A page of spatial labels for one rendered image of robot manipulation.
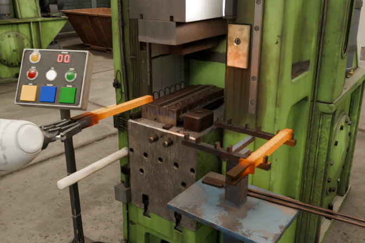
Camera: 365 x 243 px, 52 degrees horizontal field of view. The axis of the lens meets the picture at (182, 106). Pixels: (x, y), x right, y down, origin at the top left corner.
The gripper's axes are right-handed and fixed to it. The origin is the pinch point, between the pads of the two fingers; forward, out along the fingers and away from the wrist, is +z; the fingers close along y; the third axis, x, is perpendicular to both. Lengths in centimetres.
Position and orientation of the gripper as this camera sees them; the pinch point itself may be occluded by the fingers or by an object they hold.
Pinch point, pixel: (82, 121)
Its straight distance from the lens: 132.9
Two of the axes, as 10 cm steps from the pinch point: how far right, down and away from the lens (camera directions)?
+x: -0.1, -9.4, -3.4
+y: 8.2, 1.9, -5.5
